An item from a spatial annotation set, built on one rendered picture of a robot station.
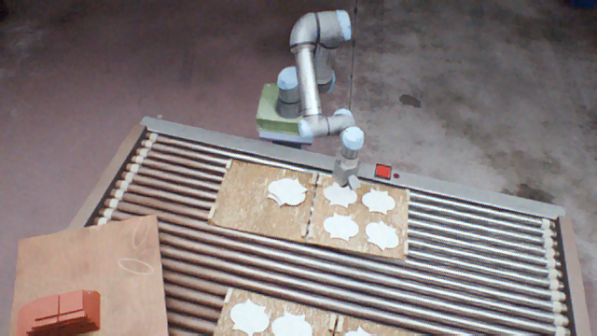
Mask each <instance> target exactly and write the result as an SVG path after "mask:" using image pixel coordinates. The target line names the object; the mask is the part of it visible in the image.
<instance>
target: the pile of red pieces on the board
mask: <svg viewBox="0 0 597 336"><path fill-rule="evenodd" d="M100 298H101V294H100V293H99V292H98V291H97V290H93V289H92V290H90V289H89V290H87V289H83V288H81V289H78V290H74V291H70V292H65V293H62V294H60V295H59V294H56V295H53V296H49V297H41V298H36V299H35V300H33V301H30V302H28V303H26V304H24V305H23V306H22V307H21V308H20V309H19V314H18V323H17V330H16V336H74V335H78V334H81V333H85V332H90V331H93V330H97V329H100Z"/></svg>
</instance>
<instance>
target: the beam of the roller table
mask: <svg viewBox="0 0 597 336"><path fill-rule="evenodd" d="M140 124H142V125H145V126H146V127H147V130H148V132H149V133H157V134H158V135H163V136H167V137H172V138H175V139H181V140H185V141H189V142H193V143H198V144H202V145H206V146H211V147H219V148H224V149H228V150H232V151H237V152H241V153H245V154H249V155H254V156H258V157H263V158H268V159H272V160H276V161H279V162H284V163H288V164H294V165H297V166H302V167H306V168H311V169H315V170H319V171H325V172H329V173H333V170H334V165H335V160H336V159H338V158H337V157H333V156H328V155H324V154H319V153H314V152H310V151H306V150H301V149H297V148H292V147H284V146H279V145H275V144H271V143H266V142H262V141H257V140H252V139H248V138H243V137H240V136H235V135H230V134H226V133H218V132H213V131H208V130H204V129H200V128H195V127H191V126H187V125H183V124H178V123H172V122H169V120H167V121H164V119H156V118H151V117H148V116H144V118H143V120H142V121H141V123H140ZM375 167H376V166H372V165H367V164H364V163H361V166H360V170H359V173H358V178H359V179H364V180H367V181H372V182H376V183H381V184H384V185H389V186H394V187H399V188H402V189H411V190H415V191H420V192H423V193H428V194H432V195H437V196H440V197H445V198H449V199H454V200H459V201H463V202H468V203H475V204H479V205H484V206H488V207H492V208H496V209H501V210H505V211H508V212H513V213H517V214H522V215H526V216H530V217H538V218H545V219H548V220H550V221H554V220H555V219H556V218H557V217H558V216H562V217H565V211H564V207H562V206H558V205H554V204H549V203H541V202H537V201H533V200H528V199H524V198H520V197H515V196H512V195H507V194H503V193H499V192H494V191H490V190H486V189H478V188H473V187H469V186H465V185H460V184H456V183H452V182H446V181H442V180H437V179H434V178H429V177H424V176H420V175H413V174H408V173H403V172H399V171H395V170H391V177H390V181H389V180H384V179H380V178H376V177H374V173H375ZM394 174H399V175H400V177H399V178H394Z"/></svg>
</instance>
